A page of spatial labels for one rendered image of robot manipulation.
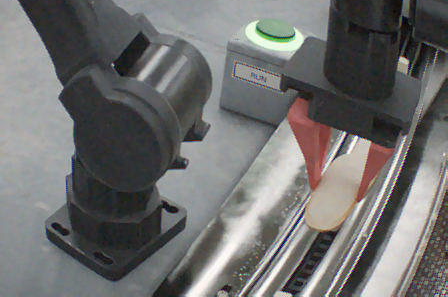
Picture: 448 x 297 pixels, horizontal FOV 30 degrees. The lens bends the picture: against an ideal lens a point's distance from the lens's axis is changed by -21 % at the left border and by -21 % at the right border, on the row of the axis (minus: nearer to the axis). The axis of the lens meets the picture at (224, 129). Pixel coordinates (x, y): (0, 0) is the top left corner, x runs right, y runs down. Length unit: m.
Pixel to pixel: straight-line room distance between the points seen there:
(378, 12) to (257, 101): 0.38
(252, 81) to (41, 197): 0.25
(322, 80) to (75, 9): 0.19
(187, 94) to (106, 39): 0.08
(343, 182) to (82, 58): 0.21
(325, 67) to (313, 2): 0.57
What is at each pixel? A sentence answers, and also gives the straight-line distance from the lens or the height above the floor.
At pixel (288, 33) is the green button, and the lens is 0.96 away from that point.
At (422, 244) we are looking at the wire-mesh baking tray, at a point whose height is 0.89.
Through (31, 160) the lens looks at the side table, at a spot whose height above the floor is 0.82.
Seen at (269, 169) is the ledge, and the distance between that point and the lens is 0.85.
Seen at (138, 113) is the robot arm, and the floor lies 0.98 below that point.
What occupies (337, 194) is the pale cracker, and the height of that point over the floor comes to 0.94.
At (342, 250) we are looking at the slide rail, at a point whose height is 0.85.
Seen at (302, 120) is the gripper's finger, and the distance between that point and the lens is 0.66.
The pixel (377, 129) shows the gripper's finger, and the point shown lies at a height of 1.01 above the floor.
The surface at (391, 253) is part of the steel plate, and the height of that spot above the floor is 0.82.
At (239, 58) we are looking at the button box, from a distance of 0.95.
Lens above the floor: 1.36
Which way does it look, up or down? 34 degrees down
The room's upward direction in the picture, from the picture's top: 8 degrees clockwise
